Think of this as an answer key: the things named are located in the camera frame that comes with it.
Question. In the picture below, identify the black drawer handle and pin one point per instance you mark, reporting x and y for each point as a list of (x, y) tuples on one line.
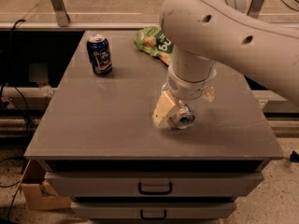
[(153, 214), (150, 189)]

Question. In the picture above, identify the upper black drawer handle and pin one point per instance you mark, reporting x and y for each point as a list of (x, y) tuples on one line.
[(150, 189)]

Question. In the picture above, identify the metal railing bracket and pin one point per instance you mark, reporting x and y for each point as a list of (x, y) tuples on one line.
[(255, 8), (61, 15)]

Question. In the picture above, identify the left metal railing bracket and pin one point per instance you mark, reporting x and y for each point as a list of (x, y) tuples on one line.
[(61, 15)]

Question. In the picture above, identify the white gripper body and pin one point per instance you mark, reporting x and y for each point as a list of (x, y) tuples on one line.
[(191, 88)]

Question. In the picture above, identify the cardboard box on floor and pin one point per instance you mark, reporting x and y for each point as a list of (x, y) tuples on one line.
[(38, 193)]

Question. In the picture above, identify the black object on floor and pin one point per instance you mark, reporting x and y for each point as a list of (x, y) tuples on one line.
[(294, 157)]

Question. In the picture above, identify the dark blue pepsi can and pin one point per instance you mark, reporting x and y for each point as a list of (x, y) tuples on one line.
[(99, 54)]

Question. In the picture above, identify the green chip bag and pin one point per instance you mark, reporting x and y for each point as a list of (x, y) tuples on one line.
[(153, 41)]

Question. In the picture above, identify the silver blue redbull can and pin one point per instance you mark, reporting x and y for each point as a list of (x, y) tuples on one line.
[(184, 118)]

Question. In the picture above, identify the grey drawer cabinet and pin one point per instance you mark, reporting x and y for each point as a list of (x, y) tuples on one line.
[(97, 141)]

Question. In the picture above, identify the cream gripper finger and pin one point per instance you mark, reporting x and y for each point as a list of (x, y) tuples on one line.
[(210, 95), (167, 106)]

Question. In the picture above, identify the lower black drawer handle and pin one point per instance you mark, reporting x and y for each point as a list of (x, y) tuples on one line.
[(153, 214)]

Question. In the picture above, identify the right metal railing bracket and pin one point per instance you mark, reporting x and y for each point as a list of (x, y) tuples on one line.
[(255, 8)]

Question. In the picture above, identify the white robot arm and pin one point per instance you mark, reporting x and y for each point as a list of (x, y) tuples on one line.
[(205, 32)]

